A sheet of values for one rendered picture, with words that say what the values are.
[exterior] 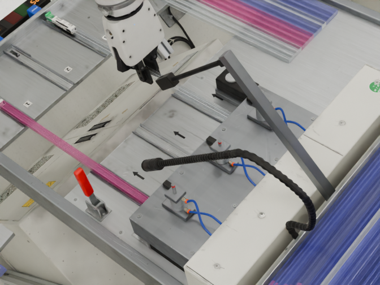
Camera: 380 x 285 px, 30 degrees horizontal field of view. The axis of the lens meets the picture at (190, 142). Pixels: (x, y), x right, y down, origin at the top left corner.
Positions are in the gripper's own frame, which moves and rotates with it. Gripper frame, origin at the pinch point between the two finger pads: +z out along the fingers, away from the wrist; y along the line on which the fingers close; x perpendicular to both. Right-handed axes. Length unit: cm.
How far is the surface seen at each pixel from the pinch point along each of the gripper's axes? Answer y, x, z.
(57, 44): -4.3, 22.2, -2.3
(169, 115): -5.2, -9.4, 3.3
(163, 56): 38, 48, 43
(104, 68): 34, 78, 55
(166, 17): 64, 77, 56
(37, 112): -19.4, 11.9, -0.6
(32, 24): -3.9, 29.6, -5.1
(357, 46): 28.7, -27.9, 6.7
